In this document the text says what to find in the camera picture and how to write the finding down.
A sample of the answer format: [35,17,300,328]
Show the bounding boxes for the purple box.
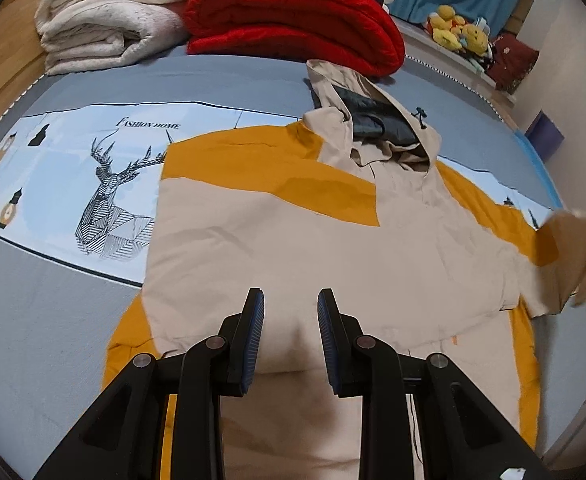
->
[523,110,565,163]

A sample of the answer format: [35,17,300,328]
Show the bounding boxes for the folded red blanket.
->
[182,0,406,78]

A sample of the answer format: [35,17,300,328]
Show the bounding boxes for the beige and yellow hooded jacket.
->
[100,59,586,466]

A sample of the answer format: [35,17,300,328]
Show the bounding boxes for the yellow plush toy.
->
[425,4,466,52]
[459,22,494,58]

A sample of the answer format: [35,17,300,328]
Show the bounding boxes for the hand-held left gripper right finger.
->
[317,288,554,480]

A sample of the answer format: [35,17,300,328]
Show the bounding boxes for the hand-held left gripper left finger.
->
[33,287,265,480]

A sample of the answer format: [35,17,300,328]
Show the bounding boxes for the folded white fleece blanket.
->
[35,0,204,77]

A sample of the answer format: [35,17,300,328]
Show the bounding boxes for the grey printed bed sheet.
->
[0,42,574,480]

